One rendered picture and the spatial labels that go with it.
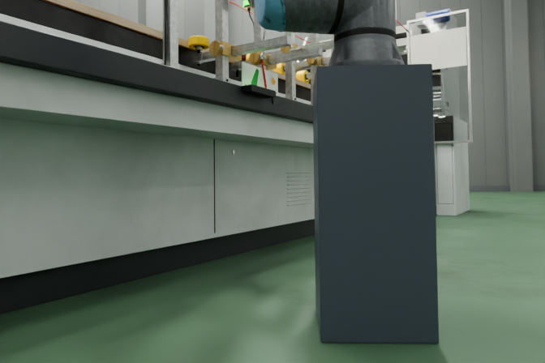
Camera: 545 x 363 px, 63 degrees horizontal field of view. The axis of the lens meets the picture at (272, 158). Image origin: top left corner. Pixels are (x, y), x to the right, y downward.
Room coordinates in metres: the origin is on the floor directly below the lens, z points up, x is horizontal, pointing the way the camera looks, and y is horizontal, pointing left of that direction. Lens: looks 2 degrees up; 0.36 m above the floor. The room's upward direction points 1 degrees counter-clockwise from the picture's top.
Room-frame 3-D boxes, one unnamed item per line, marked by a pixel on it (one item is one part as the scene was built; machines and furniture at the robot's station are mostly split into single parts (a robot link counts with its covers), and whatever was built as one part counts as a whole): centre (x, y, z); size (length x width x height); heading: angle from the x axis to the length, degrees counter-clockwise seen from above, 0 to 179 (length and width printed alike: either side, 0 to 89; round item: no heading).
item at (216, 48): (1.66, 0.17, 0.83); 0.13 x 0.06 x 0.05; 147
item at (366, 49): (1.09, -0.23, 0.65); 0.19 x 0.19 x 0.10
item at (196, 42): (1.75, 0.29, 0.85); 0.08 x 0.08 x 0.11
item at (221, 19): (1.64, 0.18, 0.93); 0.03 x 0.03 x 0.48; 57
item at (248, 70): (1.81, 0.04, 0.75); 0.26 x 0.01 x 0.10; 147
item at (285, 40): (1.65, 0.12, 0.82); 0.43 x 0.03 x 0.04; 57
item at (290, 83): (2.06, -0.09, 0.86); 0.03 x 0.03 x 0.48; 57
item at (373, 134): (1.09, -0.23, 0.30); 0.25 x 0.25 x 0.60; 87
